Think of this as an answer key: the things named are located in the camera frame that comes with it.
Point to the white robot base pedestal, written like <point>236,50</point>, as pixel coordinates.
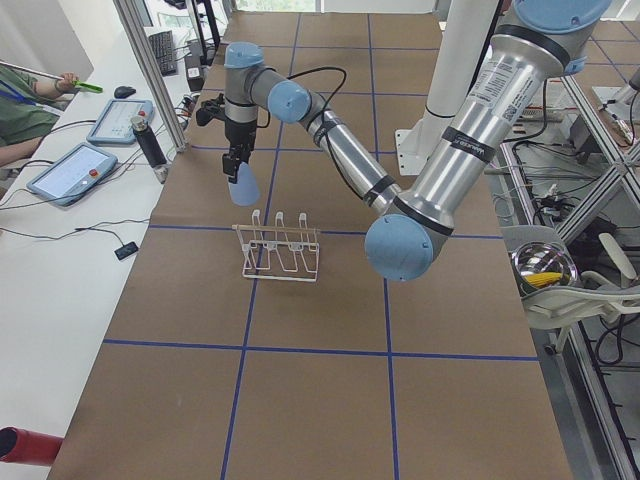
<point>469,26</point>

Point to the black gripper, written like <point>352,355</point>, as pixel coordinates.
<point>238,133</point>

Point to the light blue plastic cup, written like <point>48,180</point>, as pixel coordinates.
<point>243,188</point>

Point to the teach pendant tablet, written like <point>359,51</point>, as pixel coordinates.
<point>113,125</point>
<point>68,179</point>

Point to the black bottle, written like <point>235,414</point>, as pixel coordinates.
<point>147,141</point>

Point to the small black puck device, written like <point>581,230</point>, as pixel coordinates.
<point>126,250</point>

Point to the black computer mouse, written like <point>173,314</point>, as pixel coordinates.
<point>122,92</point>

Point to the far teach pendant tablet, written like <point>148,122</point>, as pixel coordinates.
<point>113,125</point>

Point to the near teach pendant tablet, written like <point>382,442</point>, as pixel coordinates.
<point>68,179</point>

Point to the aluminium frame post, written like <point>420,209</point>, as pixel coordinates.
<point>132,23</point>

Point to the person in green shirt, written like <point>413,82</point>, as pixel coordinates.
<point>30,108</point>

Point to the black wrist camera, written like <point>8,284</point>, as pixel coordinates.
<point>213,109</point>

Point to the green tool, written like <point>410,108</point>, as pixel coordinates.
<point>88,87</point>

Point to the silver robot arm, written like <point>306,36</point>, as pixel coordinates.
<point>494,57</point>

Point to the black keyboard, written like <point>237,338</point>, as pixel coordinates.
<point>163,49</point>

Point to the red cylinder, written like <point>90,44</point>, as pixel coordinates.
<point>29,447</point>

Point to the steel bowl with corn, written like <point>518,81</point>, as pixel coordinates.
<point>538,265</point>

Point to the white wire cup holder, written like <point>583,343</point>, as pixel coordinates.
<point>277,252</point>

